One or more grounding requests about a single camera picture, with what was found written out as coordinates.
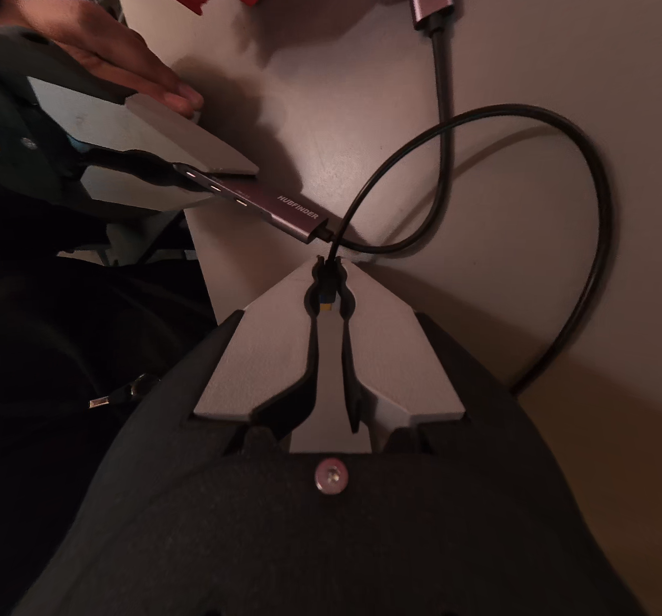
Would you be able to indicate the person's left hand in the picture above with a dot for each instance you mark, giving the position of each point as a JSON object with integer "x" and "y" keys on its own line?
{"x": 93, "y": 42}

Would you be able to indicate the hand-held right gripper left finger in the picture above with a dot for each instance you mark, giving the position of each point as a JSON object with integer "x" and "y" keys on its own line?
{"x": 258, "y": 362}

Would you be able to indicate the grey usb hub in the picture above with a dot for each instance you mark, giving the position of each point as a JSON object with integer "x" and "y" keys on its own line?
{"x": 289, "y": 207}

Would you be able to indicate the person's body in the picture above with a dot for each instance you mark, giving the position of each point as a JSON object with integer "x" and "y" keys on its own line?
{"x": 77, "y": 368}

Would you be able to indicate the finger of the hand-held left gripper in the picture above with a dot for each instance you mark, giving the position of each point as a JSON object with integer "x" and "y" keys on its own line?
{"x": 155, "y": 135}
{"x": 134, "y": 192}

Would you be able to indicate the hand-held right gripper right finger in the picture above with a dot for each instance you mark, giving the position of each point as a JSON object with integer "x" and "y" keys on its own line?
{"x": 403, "y": 362}

